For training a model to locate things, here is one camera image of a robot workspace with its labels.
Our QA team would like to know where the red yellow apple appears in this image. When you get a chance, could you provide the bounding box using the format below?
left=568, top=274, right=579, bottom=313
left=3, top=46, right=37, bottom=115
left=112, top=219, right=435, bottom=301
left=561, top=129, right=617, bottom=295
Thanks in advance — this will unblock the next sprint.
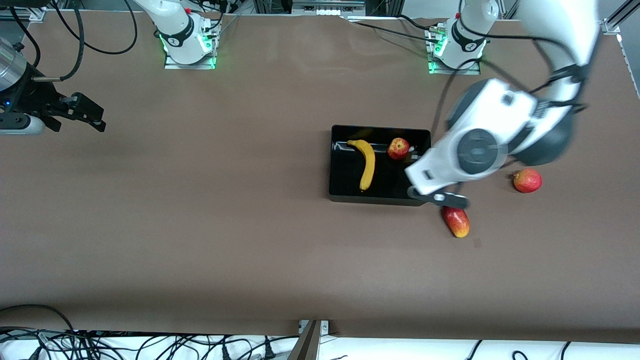
left=387, top=137, right=411, bottom=161

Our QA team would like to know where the yellow banana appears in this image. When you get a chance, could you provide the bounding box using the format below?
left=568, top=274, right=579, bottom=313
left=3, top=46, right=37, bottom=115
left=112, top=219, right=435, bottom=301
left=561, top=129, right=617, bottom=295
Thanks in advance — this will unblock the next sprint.
left=347, top=139, right=376, bottom=192

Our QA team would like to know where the black plastic box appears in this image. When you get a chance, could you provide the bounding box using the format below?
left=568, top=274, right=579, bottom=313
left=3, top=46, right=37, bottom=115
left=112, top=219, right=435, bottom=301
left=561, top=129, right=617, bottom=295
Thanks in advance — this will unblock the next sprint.
left=328, top=124, right=432, bottom=206

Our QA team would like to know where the red peach apple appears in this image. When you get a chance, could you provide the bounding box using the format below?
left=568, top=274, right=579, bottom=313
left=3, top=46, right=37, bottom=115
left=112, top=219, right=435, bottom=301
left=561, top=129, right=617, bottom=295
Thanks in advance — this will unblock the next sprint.
left=512, top=168, right=543, bottom=194

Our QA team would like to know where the red yellow mango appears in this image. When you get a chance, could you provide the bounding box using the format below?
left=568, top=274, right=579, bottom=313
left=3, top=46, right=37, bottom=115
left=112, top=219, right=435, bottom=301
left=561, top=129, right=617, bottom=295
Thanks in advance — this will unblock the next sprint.
left=441, top=206, right=471, bottom=239

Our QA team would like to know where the aluminium profile bar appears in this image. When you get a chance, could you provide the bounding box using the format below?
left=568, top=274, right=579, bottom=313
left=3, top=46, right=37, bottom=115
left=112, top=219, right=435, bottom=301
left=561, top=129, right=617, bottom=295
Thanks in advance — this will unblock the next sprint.
left=287, top=320, right=321, bottom=360

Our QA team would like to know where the grey power strip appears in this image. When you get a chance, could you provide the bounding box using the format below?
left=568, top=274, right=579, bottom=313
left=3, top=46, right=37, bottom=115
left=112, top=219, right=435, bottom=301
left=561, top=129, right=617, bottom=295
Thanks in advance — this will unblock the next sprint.
left=292, top=0, right=366, bottom=17

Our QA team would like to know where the black looping cable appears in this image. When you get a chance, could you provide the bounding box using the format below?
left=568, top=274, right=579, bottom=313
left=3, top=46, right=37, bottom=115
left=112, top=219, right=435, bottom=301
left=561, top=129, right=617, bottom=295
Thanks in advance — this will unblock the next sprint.
left=49, top=0, right=139, bottom=56

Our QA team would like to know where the black right camera cable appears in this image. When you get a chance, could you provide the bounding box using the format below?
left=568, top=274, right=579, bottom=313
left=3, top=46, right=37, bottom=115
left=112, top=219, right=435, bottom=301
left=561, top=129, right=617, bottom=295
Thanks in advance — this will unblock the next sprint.
left=30, top=0, right=87, bottom=82

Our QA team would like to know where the black camera cable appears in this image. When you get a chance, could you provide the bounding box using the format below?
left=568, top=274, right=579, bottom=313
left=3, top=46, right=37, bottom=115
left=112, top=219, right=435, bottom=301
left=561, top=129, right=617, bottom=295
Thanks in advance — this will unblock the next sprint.
left=432, top=27, right=587, bottom=137
left=30, top=0, right=87, bottom=82

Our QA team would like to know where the black left camera cable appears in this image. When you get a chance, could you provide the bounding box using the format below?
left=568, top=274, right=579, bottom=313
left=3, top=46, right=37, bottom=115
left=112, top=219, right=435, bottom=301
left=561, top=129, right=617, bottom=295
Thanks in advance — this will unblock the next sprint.
left=432, top=27, right=587, bottom=137

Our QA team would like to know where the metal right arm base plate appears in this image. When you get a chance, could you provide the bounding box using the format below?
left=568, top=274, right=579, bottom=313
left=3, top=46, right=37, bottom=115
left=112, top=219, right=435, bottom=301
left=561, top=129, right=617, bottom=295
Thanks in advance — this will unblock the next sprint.
left=164, top=21, right=221, bottom=70

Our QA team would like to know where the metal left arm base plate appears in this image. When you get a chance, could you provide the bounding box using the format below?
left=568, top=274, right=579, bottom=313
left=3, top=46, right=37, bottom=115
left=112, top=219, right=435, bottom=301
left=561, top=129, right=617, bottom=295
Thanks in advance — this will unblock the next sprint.
left=427, top=24, right=482, bottom=76

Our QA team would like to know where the silver corner bracket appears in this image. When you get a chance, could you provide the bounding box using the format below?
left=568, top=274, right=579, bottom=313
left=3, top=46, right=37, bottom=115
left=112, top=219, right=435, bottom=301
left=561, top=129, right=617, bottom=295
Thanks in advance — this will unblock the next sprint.
left=298, top=320, right=331, bottom=335

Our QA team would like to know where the black base cable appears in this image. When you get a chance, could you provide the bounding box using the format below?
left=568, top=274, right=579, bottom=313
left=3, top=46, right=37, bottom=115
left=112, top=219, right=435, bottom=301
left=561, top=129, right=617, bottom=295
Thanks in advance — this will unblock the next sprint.
left=345, top=16, right=437, bottom=45
left=397, top=14, right=438, bottom=31

